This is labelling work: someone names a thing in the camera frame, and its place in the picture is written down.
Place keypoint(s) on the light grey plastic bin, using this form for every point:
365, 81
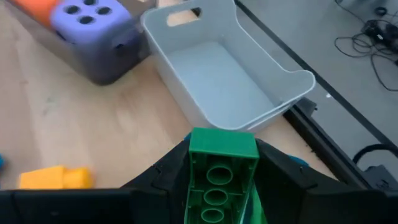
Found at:
217, 77

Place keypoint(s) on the dark green long block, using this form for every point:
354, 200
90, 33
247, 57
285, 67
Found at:
222, 146

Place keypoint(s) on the small yellow toy block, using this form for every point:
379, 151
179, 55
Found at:
53, 178

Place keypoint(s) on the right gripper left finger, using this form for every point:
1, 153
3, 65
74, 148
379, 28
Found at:
161, 186

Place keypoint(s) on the purple foam die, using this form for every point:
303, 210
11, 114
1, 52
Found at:
90, 31

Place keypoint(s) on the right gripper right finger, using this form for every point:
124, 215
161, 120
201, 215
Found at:
286, 193

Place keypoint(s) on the orange foam die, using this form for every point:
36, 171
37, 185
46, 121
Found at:
37, 9

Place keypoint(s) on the blue round-top toy block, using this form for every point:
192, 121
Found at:
1, 162

